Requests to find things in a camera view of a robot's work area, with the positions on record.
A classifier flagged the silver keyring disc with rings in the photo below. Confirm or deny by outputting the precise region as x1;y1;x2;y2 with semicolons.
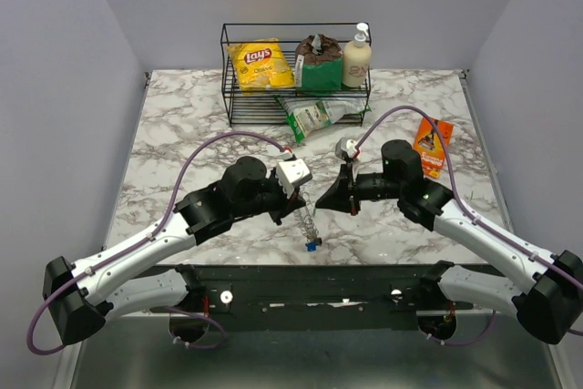
295;193;319;242

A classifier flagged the yellow Lays chips bag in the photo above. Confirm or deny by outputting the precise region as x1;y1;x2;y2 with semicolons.
227;38;295;94

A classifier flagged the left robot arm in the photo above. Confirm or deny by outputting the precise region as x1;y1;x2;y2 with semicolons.
42;156;312;345

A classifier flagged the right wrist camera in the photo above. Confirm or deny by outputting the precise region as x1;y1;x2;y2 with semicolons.
334;138;360;161

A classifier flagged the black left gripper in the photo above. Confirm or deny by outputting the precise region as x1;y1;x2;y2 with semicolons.
232;168;307;227

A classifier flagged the black wire rack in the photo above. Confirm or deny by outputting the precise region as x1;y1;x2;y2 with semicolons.
220;22;372;127

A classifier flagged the green white snack bag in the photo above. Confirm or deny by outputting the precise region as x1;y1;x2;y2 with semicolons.
275;97;370;143

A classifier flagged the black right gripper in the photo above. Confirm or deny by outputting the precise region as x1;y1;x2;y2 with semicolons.
315;162;404;216

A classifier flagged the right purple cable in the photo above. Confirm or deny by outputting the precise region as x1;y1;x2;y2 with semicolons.
354;105;583;346

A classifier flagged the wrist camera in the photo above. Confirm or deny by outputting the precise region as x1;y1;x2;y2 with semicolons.
275;159;312;198
334;138;360;161

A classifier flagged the orange razor box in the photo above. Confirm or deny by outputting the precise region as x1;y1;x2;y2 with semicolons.
413;118;454;179

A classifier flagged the green brown paper bag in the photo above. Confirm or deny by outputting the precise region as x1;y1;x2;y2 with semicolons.
294;34;343;95

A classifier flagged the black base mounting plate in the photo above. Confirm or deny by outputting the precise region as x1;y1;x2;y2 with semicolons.
147;264;451;333

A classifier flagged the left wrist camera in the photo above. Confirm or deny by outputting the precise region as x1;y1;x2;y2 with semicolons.
275;159;312;198

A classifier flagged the cream lotion pump bottle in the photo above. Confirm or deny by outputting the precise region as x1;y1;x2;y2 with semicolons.
342;22;372;88

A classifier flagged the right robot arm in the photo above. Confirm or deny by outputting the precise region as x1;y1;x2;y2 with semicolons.
316;138;582;344

